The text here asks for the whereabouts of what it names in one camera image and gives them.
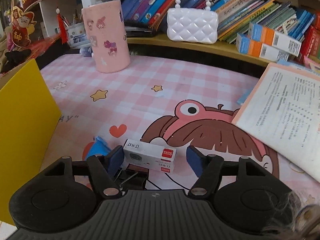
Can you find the blue toy block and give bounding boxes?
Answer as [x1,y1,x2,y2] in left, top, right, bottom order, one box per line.
[82,136,111,160]

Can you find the black binder clip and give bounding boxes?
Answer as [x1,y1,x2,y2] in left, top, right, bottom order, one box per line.
[114,164,149,191]

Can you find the white staples box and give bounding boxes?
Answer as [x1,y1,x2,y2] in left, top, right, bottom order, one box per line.
[123,139,176,173]

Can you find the pink checkered table mat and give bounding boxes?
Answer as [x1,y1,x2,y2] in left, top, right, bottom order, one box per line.
[39,53,320,205]

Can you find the yellow cardboard box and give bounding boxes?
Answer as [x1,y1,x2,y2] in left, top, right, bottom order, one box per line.
[1,60,61,224]

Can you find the open workbook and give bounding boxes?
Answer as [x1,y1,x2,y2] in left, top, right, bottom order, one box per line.
[232,63,319,180]

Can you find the orange blue medicine box lower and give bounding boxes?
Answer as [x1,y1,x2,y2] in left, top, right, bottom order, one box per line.
[235,34,289,62]

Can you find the orange blue medicine box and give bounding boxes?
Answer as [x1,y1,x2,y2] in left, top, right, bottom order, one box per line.
[248,22,302,57]
[235,34,289,62]

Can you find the red hanging tassel ornament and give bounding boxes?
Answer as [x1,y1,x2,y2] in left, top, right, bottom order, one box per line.
[56,7,68,44]

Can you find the black plush cloth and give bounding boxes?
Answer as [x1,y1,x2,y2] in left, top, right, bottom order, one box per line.
[1,49,31,74]

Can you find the pink cylindrical pen holder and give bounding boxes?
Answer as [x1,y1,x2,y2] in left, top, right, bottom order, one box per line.
[81,0,130,73]

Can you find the orange blue medicine box upper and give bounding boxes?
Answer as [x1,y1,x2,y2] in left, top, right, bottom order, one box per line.
[248,22,302,57]

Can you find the white quilted pearl purse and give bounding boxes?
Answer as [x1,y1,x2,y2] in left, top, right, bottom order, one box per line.
[167,0,219,44]

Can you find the red fortune god decoration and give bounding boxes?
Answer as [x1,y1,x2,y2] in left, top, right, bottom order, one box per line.
[11,0,38,47]

